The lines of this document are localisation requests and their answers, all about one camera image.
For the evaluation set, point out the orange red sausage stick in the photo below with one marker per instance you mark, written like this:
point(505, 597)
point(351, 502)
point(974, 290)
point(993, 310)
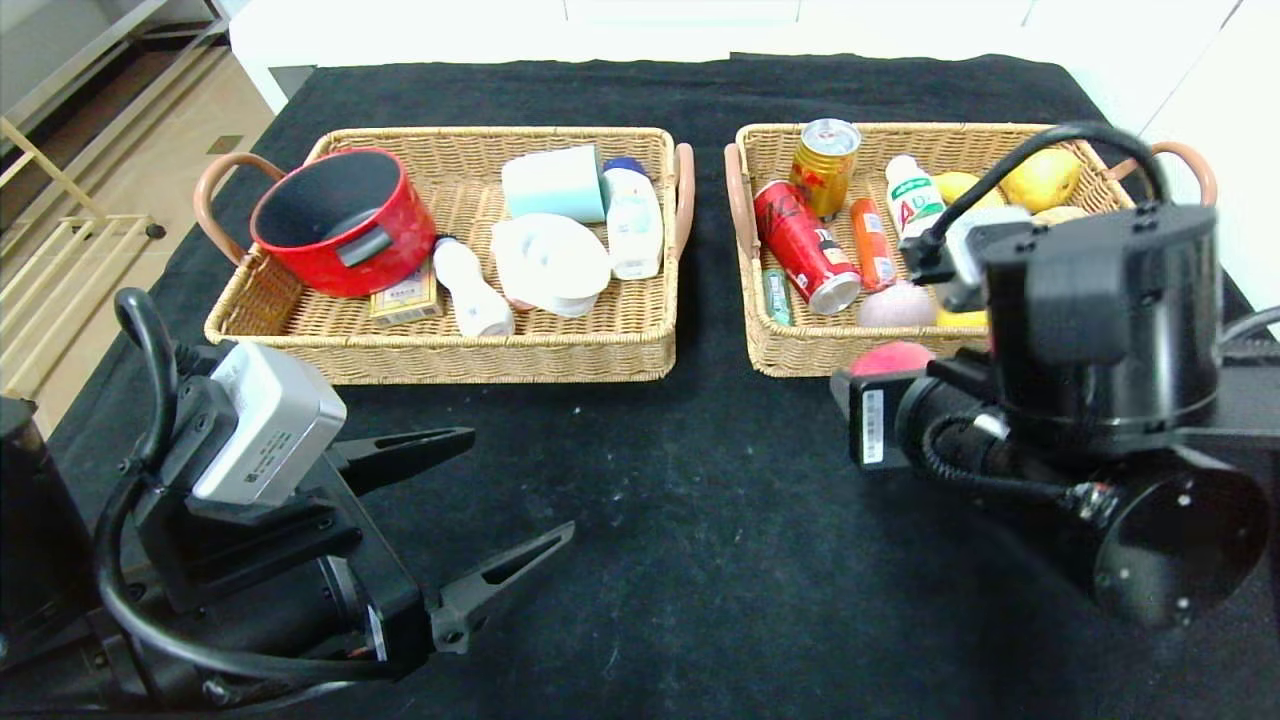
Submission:
point(873, 245)

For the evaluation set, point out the white bottle blue cap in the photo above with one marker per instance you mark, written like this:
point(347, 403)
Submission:
point(635, 240)

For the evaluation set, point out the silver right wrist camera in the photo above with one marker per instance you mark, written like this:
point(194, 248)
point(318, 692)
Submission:
point(965, 245)

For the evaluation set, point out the small yellow box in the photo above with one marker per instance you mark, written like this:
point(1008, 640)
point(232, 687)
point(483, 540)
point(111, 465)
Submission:
point(405, 303)

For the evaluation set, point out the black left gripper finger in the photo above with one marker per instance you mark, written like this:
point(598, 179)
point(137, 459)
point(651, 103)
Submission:
point(390, 455)
point(480, 600)

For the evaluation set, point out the yellow banana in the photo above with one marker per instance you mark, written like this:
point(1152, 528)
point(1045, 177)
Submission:
point(955, 185)

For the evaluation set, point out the pink small bottle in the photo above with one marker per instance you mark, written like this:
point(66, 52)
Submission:
point(516, 302)

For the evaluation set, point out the yellow mango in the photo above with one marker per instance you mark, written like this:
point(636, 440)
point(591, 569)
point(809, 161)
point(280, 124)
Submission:
point(960, 318)

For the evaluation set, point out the light blue cup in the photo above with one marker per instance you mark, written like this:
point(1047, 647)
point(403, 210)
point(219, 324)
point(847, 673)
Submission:
point(555, 185)

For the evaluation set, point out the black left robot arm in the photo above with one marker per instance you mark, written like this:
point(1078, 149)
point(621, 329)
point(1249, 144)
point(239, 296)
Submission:
point(40, 520)

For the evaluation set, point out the pale purple round bun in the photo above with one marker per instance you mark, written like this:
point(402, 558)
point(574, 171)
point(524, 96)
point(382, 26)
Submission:
point(897, 308)

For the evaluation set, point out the red cooking pot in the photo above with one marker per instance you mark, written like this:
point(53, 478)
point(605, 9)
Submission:
point(300, 265)

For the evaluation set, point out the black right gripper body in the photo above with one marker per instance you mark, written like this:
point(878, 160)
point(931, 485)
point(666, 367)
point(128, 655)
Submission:
point(868, 425)

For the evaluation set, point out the red pink peach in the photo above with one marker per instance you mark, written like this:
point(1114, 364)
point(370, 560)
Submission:
point(890, 358)

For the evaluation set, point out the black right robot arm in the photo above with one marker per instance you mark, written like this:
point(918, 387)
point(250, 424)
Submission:
point(1100, 330)

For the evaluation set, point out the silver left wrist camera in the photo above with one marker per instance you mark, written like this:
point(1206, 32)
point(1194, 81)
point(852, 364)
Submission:
point(265, 430)

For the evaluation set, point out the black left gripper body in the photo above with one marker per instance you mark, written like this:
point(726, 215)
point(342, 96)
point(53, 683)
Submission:
point(392, 588)

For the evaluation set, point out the white round bowl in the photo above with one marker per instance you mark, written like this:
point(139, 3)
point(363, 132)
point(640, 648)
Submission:
point(550, 265)

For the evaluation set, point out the grey metal shelf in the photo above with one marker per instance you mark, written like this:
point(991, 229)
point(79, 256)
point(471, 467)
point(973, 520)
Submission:
point(100, 40)

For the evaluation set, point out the yellow pear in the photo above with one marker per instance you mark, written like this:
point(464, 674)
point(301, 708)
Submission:
point(1045, 180)

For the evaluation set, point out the black tablecloth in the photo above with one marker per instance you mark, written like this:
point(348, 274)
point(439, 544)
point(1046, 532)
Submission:
point(700, 500)

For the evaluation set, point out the red cola can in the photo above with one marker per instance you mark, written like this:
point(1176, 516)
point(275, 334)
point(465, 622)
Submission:
point(800, 245)

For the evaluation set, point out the white milk bottle green label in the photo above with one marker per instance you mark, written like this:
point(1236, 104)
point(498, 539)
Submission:
point(915, 200)

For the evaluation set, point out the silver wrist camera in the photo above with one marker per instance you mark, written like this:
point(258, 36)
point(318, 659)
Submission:
point(265, 430)
point(965, 245)

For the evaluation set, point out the green small tube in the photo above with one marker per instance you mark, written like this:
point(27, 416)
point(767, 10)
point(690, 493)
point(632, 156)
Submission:
point(778, 300)

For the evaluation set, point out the gold drink can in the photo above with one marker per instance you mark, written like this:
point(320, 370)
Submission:
point(822, 185)

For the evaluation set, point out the white low cabinet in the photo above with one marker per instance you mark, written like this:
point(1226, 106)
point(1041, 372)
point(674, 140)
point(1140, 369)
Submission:
point(500, 30)

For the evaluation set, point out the striped tan bread roll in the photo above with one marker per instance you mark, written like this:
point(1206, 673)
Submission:
point(1060, 214)

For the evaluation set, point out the white brush cap bottle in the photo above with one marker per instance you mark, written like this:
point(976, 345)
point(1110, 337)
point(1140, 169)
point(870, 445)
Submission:
point(475, 300)

